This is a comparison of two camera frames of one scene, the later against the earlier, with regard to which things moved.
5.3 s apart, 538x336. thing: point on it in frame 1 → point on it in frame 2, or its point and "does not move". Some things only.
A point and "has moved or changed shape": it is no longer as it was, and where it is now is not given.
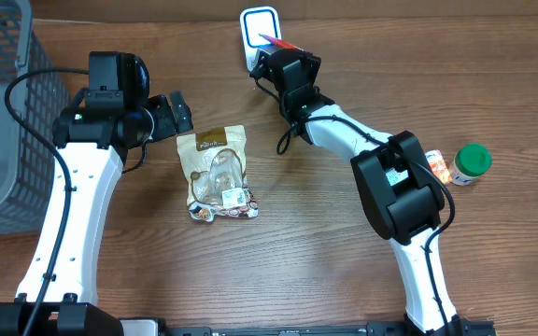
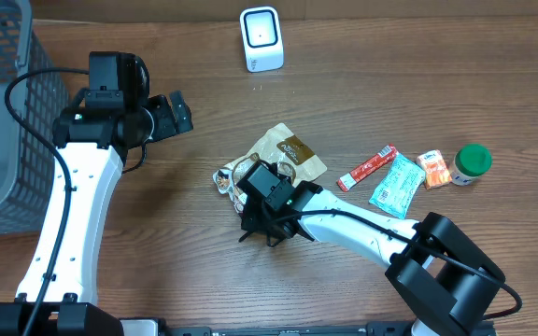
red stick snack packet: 281,43 has moved or changed shape
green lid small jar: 471,161 does not move
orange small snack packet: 439,165 does not move
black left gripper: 167,118 does not move
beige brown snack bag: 213,165 → 283,147
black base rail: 157,328 does not move
